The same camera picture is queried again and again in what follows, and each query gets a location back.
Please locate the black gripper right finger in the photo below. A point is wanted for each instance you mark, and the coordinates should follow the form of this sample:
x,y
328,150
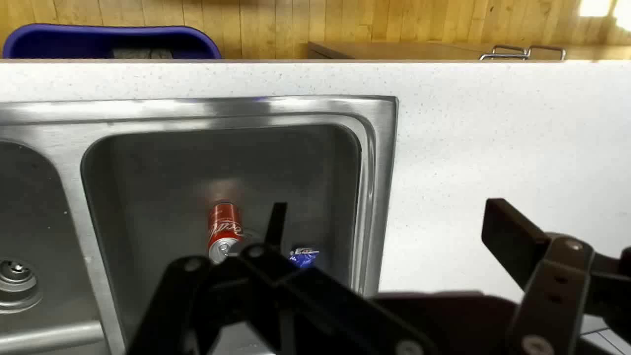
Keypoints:
x,y
559,288

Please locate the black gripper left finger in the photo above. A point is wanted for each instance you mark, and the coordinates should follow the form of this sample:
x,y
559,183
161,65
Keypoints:
x,y
309,296

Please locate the red cola can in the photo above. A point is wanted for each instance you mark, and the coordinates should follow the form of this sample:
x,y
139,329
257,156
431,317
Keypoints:
x,y
226,227

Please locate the blue snack bag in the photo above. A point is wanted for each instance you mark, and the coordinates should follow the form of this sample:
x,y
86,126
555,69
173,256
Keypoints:
x,y
307,256

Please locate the stainless steel double sink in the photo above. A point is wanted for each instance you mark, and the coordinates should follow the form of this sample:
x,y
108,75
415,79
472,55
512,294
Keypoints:
x,y
165,169

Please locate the brown wooden table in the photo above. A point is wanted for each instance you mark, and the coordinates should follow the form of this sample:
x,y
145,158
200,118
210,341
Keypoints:
x,y
395,51

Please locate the sink drain strainer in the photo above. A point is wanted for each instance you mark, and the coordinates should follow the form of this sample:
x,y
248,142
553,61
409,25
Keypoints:
x,y
15,278

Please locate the blue plastic bin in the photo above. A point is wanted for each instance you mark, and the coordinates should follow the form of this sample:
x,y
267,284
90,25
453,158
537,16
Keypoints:
x,y
100,39

